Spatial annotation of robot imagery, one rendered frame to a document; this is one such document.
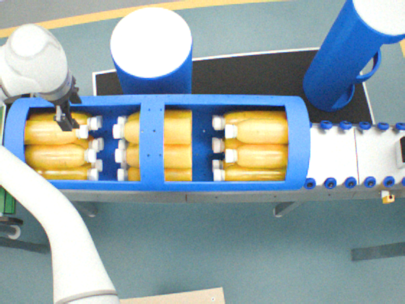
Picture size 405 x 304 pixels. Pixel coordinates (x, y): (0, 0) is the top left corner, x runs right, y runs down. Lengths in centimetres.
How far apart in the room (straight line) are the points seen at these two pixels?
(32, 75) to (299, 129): 76
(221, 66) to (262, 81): 23
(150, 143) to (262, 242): 134
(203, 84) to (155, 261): 95
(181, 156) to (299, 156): 33
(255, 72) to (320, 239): 97
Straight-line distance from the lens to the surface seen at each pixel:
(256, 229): 249
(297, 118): 133
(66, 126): 112
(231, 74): 253
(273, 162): 136
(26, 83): 90
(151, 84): 160
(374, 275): 266
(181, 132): 131
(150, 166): 129
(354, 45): 192
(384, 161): 172
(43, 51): 85
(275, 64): 260
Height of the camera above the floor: 245
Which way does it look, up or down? 75 degrees down
